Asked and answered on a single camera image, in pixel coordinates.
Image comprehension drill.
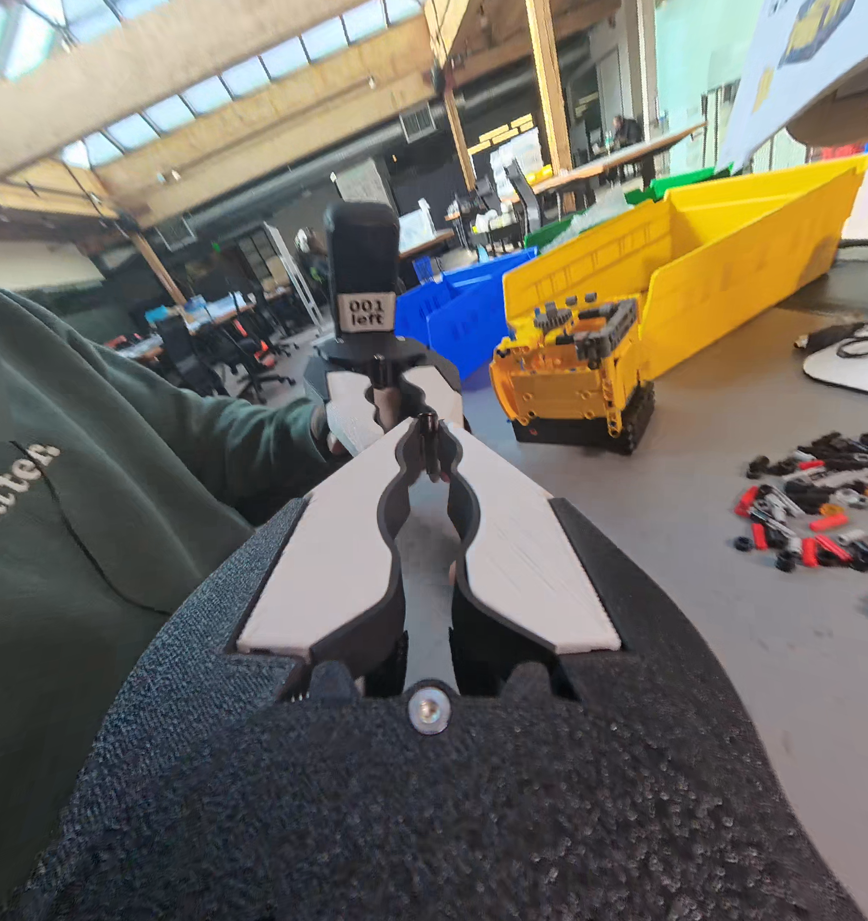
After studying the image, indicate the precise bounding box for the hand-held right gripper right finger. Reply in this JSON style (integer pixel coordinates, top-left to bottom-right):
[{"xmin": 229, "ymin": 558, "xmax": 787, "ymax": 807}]
[{"xmin": 443, "ymin": 422, "xmax": 623, "ymax": 697}]

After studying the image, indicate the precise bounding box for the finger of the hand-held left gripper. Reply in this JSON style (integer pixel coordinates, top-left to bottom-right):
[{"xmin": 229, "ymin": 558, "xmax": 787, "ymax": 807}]
[
  {"xmin": 325, "ymin": 369, "xmax": 388, "ymax": 456},
  {"xmin": 398, "ymin": 366, "xmax": 465, "ymax": 436}
]

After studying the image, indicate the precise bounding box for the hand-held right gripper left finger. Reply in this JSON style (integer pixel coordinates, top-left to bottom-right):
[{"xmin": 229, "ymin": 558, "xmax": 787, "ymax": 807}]
[{"xmin": 235, "ymin": 419, "xmax": 415, "ymax": 699}]

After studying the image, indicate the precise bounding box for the yellow lego robot model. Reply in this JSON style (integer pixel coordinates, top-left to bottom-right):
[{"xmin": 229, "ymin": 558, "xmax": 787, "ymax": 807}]
[{"xmin": 489, "ymin": 294, "xmax": 657, "ymax": 456}]

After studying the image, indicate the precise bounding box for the pile of small lego pins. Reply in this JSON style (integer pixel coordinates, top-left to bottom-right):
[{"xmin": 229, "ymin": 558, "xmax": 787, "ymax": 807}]
[{"xmin": 735, "ymin": 432, "xmax": 868, "ymax": 621}]

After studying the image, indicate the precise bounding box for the person's left forearm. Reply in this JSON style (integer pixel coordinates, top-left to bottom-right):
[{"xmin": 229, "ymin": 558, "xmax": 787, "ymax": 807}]
[{"xmin": 128, "ymin": 374, "xmax": 334, "ymax": 522}]

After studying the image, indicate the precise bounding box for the lego instruction manual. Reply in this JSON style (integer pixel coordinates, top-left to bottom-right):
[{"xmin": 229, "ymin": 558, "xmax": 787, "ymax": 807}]
[{"xmin": 718, "ymin": 0, "xmax": 868, "ymax": 170}]

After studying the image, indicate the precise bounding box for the blue plastic bin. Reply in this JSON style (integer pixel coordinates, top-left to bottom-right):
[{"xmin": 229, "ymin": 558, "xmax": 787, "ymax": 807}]
[
  {"xmin": 427, "ymin": 248, "xmax": 539, "ymax": 380},
  {"xmin": 394, "ymin": 272, "xmax": 478, "ymax": 346}
]

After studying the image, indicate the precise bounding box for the green plastic bin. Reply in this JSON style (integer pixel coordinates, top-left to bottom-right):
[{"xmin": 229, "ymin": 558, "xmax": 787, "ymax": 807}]
[
  {"xmin": 524, "ymin": 212, "xmax": 582, "ymax": 249},
  {"xmin": 624, "ymin": 165, "xmax": 731, "ymax": 206}
]

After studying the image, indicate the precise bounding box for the person's green sweatshirt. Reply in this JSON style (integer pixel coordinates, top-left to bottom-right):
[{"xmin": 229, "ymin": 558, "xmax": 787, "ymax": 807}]
[{"xmin": 0, "ymin": 284, "xmax": 262, "ymax": 915}]

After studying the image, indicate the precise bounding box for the yellow plastic bin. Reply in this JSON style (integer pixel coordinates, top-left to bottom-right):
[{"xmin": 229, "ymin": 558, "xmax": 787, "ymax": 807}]
[{"xmin": 502, "ymin": 153, "xmax": 868, "ymax": 381}]

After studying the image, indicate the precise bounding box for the long wooden table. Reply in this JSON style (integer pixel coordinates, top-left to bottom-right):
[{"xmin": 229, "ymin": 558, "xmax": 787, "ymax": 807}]
[{"xmin": 531, "ymin": 118, "xmax": 708, "ymax": 195}]

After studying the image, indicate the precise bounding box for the black cable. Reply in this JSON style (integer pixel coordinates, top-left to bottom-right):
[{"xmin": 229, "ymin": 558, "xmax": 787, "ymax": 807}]
[{"xmin": 794, "ymin": 320, "xmax": 868, "ymax": 359}]

